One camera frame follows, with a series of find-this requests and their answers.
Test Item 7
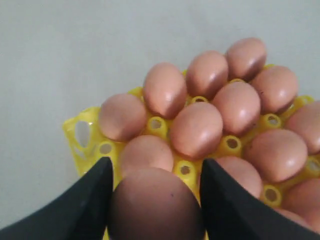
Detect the brown egg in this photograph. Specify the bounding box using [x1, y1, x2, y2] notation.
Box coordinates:
[282, 178, 320, 234]
[243, 128, 308, 183]
[225, 37, 267, 82]
[169, 102, 223, 160]
[284, 100, 320, 155]
[211, 81, 261, 136]
[98, 93, 147, 142]
[107, 168, 205, 240]
[198, 155, 263, 201]
[250, 65, 299, 114]
[143, 62, 187, 119]
[185, 50, 229, 100]
[118, 135, 174, 178]

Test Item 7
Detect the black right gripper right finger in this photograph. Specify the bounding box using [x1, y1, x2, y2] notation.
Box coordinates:
[200, 158, 320, 240]

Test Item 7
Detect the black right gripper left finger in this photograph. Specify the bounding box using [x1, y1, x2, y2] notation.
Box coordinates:
[0, 157, 113, 240]

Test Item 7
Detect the yellow plastic egg tray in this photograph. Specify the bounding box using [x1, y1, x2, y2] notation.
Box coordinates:
[62, 63, 320, 240]

